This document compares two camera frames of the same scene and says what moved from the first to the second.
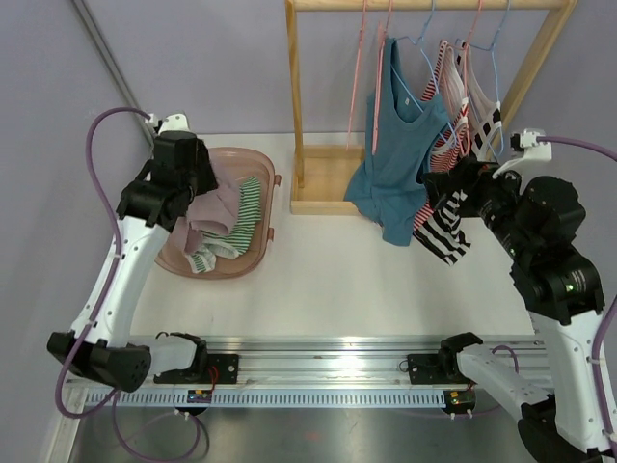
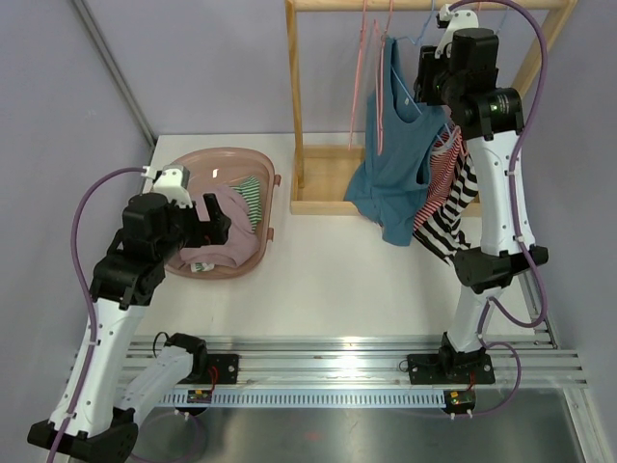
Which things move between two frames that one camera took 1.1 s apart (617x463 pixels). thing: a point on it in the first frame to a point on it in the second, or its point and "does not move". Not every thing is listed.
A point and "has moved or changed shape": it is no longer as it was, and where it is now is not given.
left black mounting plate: x=207 y=368 does not move
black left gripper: x=207 y=179 to x=213 y=231
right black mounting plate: x=436 y=368 does not move
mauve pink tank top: x=218 y=205 has moved or changed shape
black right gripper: x=468 y=174 to x=428 y=66
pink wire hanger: x=356 y=73 does not move
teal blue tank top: x=402 y=123 does not move
